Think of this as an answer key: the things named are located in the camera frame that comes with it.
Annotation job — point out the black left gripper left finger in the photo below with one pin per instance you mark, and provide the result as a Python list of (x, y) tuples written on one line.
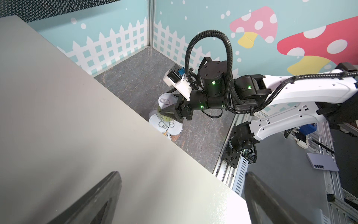
[(97, 206)]

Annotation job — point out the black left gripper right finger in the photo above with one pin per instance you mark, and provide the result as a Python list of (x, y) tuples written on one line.
[(259, 194)]

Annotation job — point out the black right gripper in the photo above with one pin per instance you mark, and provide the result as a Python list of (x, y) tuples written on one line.
[(179, 111)]

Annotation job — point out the green label can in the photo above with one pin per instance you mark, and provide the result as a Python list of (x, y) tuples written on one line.
[(165, 100)]

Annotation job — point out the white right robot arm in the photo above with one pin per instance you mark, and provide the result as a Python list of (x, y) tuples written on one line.
[(331, 97)]

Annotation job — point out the grey metal cabinet counter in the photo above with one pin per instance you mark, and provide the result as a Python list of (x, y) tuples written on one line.
[(62, 132)]

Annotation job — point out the brown label can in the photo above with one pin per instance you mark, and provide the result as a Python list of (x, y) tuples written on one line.
[(170, 129)]

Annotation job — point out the white lid can left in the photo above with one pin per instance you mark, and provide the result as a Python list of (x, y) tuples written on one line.
[(152, 113)]

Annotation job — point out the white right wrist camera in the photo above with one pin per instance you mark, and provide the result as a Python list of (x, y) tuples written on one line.
[(175, 77)]

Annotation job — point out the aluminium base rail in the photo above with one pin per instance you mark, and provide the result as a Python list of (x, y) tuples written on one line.
[(232, 173)]

